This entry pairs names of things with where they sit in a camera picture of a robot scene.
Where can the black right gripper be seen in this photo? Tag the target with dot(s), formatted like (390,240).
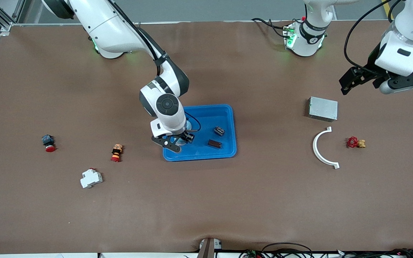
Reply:
(185,135)

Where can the brown table mat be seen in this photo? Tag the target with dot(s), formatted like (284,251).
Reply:
(206,200)

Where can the red push button black body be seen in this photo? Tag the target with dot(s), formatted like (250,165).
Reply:
(48,142)

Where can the metal base bracket green light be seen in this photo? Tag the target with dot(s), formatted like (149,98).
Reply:
(289,36)

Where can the grey metal box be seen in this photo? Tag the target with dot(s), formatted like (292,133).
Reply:
(323,108)

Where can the orange red emergency stop switch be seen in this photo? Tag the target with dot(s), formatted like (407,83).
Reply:
(117,153)

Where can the white curved plastic bracket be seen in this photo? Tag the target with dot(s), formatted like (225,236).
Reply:
(315,147)

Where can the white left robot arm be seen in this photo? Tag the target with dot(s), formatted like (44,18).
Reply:
(307,46)

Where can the blue plastic tray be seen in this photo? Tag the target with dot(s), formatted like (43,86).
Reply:
(206,118)

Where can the brown electrolytic capacitor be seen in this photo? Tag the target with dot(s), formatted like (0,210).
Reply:
(214,144)

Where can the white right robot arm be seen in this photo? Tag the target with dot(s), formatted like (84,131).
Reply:
(102,25)

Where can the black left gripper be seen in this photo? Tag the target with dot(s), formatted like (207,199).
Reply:
(369,70)

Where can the black right camera bracket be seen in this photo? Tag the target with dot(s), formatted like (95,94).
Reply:
(165,143)

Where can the aluminium frame profile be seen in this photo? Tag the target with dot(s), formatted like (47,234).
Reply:
(5,19)

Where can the white circuit breaker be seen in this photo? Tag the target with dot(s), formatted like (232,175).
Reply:
(91,178)

